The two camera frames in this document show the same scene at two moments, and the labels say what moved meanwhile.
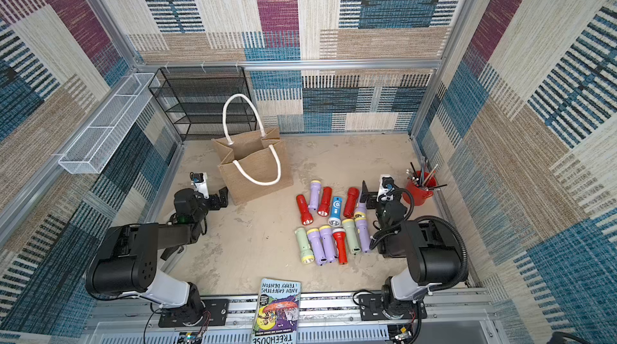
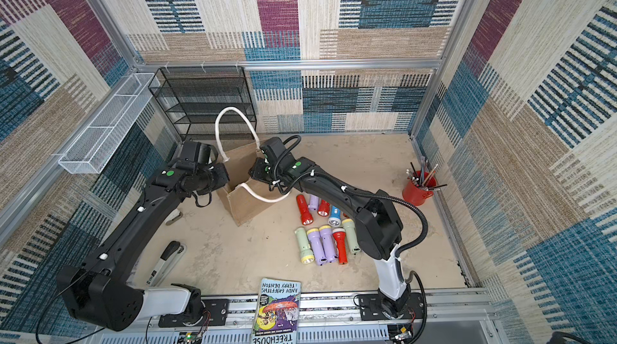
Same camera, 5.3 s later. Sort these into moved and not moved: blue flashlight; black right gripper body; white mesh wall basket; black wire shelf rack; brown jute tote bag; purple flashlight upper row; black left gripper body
Moved: black right gripper body; brown jute tote bag; black left gripper body
Not moved: white mesh wall basket; purple flashlight upper row; blue flashlight; black wire shelf rack
